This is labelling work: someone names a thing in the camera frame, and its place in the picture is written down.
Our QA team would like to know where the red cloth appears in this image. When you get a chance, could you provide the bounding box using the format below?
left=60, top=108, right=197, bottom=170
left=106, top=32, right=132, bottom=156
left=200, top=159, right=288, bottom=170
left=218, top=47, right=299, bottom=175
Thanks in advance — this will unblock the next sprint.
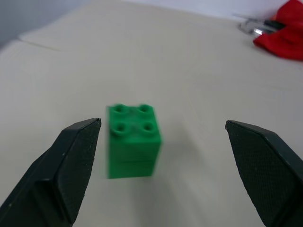
left=252, top=0, right=303, bottom=61

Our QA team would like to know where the green studded building cube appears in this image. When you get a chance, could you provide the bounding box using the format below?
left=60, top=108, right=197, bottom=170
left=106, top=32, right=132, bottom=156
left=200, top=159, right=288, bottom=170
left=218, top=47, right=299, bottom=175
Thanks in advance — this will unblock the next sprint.
left=106, top=103, right=164, bottom=180

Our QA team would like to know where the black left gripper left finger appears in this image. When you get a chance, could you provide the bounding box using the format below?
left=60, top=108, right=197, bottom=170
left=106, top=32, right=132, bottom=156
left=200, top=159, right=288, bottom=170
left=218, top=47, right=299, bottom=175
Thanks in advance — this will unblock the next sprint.
left=0, top=117, right=102, bottom=227

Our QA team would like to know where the silver metal tool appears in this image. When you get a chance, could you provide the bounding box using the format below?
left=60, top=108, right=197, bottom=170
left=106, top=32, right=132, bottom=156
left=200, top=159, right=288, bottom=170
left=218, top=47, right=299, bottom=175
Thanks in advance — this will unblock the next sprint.
left=233, top=13, right=287, bottom=36

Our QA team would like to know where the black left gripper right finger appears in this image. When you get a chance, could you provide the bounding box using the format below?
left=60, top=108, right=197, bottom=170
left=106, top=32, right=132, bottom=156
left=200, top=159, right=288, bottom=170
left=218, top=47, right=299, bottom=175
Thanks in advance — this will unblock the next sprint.
left=225, top=120, right=303, bottom=227

